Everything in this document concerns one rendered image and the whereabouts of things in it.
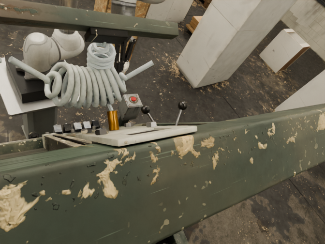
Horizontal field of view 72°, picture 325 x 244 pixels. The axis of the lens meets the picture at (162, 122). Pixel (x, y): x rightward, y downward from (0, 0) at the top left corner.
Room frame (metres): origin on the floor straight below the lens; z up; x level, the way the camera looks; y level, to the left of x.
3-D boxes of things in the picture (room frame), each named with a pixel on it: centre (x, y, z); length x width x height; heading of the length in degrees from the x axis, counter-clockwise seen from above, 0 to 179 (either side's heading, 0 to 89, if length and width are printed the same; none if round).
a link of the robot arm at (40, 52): (0.90, 0.90, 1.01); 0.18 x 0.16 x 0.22; 164
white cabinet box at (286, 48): (5.50, -1.30, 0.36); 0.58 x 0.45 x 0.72; 62
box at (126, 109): (1.10, 0.27, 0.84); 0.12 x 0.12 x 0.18; 52
